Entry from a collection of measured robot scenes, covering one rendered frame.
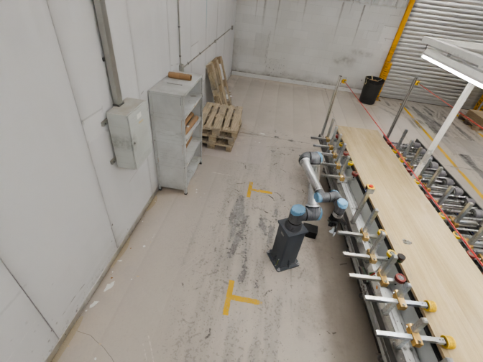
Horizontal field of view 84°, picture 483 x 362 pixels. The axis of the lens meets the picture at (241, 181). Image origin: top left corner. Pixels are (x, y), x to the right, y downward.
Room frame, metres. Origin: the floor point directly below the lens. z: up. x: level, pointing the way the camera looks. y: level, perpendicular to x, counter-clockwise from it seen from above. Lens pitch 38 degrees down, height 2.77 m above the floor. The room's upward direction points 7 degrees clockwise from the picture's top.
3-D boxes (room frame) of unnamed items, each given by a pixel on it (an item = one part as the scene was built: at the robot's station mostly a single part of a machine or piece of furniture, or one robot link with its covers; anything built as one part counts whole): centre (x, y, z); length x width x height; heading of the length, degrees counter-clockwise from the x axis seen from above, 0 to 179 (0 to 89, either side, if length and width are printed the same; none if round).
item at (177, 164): (3.53, 0.99, 0.78); 0.90 x 0.45 x 1.55; 176
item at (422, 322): (0.93, -1.29, 0.88); 0.03 x 0.03 x 0.48; 0
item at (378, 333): (0.89, -1.27, 0.95); 0.50 x 0.04 x 0.04; 90
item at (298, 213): (2.12, -0.64, 0.79); 0.17 x 0.15 x 0.18; 103
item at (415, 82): (4.25, -2.38, 1.25); 0.15 x 0.08 x 1.10; 0
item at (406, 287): (1.18, -1.29, 0.88); 0.03 x 0.03 x 0.48; 0
